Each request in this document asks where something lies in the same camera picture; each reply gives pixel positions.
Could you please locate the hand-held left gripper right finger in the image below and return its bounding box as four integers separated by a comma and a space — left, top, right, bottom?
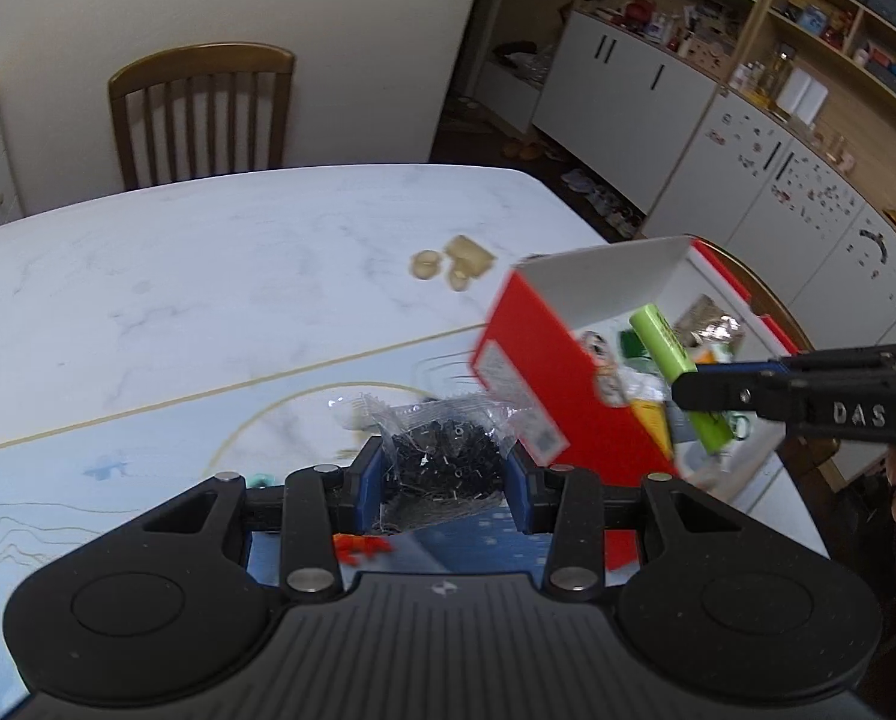
500, 442, 728, 593

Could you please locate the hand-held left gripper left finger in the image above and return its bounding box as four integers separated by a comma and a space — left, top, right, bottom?
142, 439, 386, 599

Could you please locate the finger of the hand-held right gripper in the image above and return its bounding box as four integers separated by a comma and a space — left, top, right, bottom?
671, 372, 792, 422
694, 357, 792, 377

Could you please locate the green tube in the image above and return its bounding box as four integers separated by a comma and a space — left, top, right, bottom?
629, 304, 735, 456

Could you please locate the clear bag of black parts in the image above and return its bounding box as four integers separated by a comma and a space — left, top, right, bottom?
328, 392, 540, 535

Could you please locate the gold rectangular box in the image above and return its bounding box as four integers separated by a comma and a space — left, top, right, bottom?
631, 399, 675, 460

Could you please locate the white and red cardboard box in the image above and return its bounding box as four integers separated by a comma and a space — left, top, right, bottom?
469, 235, 831, 567

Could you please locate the silver foil snack packet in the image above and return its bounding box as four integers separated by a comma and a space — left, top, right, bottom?
673, 295, 743, 350

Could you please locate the orange plastic piece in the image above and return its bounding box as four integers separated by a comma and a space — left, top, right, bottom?
332, 532, 398, 568

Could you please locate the wooden round-back chair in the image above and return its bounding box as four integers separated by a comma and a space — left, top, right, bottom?
691, 235, 893, 497

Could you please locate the white cabinet with stickers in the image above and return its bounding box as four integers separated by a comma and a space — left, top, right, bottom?
639, 86, 896, 350

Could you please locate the beige block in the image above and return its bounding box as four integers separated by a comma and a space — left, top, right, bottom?
445, 234, 498, 278

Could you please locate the wooden slat-back chair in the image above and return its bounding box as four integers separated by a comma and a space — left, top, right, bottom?
107, 43, 297, 192

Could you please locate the white cabinet with black handles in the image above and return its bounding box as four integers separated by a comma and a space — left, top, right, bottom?
530, 9, 720, 220

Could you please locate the wooden wall shelf unit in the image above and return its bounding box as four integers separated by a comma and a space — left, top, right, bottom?
718, 0, 896, 188

